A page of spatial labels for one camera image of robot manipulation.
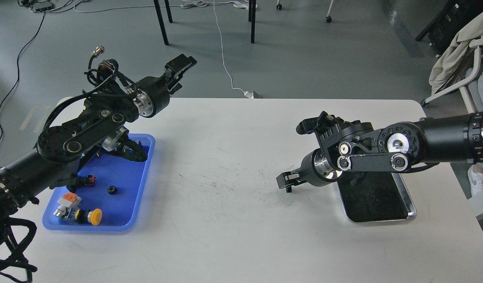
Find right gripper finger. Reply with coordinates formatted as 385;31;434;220
276;168;303;188
284;179;307;193

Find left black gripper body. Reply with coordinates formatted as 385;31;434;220
133;76;171;118

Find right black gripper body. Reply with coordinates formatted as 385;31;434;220
300;150;342;187

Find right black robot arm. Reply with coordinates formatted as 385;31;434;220
276;111;483;192

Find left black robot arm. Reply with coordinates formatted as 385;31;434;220
0;46;197;283

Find silver metal tray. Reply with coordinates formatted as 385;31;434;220
337;172;417;226

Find blue plastic tray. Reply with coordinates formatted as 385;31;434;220
42;134;155;233

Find black table legs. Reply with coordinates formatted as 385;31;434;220
153;0;257;46

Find black square push button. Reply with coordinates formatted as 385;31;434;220
74;175;96;187

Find yellow push button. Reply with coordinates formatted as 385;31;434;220
53;208;103;226

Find beige jacket on chair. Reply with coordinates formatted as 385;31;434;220
428;12;483;95

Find white floor cable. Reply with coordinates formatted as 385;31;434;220
179;0;262;99

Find black floor cable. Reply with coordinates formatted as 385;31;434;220
0;0;85;156

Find orange white switch block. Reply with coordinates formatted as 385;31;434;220
58;191;83;208

